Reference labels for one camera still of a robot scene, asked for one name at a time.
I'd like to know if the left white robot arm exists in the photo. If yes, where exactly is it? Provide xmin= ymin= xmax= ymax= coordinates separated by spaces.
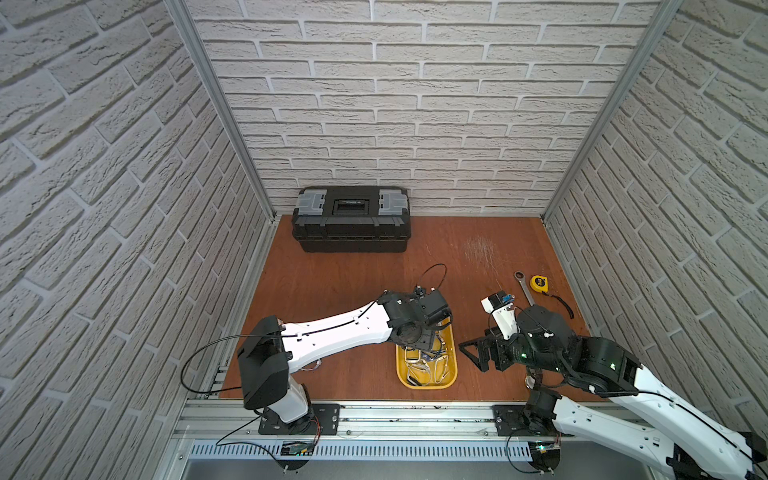
xmin=236 ymin=287 xmax=452 ymax=424

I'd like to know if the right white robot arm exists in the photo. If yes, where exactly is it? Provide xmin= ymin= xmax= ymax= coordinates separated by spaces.
xmin=459 ymin=304 xmax=767 ymax=479

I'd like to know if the yellow plastic storage tray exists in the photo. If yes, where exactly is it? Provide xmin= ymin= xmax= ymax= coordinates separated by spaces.
xmin=396 ymin=318 xmax=458 ymax=390

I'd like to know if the patterned white band watch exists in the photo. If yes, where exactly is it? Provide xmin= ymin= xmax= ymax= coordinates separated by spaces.
xmin=406 ymin=371 xmax=424 ymax=388

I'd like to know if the yellow tape measure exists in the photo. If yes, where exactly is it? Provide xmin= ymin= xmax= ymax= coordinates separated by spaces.
xmin=530 ymin=275 xmax=549 ymax=296

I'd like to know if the silver ratchet wrench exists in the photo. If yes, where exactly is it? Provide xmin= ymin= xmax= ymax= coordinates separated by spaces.
xmin=514 ymin=271 xmax=535 ymax=306

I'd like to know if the black plastic toolbox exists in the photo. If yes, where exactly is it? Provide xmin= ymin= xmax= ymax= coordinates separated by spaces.
xmin=291 ymin=186 xmax=412 ymax=253

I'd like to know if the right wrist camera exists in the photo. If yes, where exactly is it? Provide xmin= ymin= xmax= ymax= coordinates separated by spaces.
xmin=481 ymin=291 xmax=518 ymax=340

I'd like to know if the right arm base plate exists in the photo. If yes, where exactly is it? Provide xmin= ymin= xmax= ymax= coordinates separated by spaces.
xmin=491 ymin=404 xmax=560 ymax=437

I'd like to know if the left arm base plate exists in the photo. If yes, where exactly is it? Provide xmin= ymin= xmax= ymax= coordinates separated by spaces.
xmin=258 ymin=402 xmax=341 ymax=436

